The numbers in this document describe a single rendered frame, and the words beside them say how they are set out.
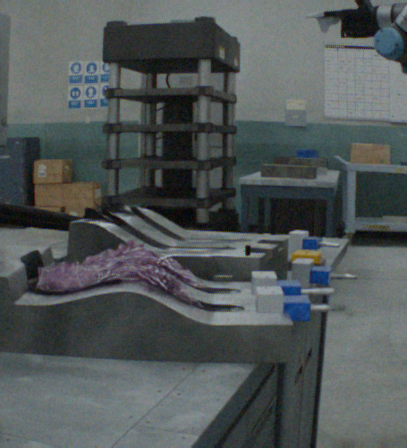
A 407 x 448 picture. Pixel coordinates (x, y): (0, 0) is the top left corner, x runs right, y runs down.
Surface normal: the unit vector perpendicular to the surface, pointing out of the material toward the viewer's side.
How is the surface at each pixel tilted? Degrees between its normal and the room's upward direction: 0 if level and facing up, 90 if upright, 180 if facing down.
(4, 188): 90
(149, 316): 90
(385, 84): 90
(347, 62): 90
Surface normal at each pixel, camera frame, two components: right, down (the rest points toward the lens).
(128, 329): -0.01, 0.13
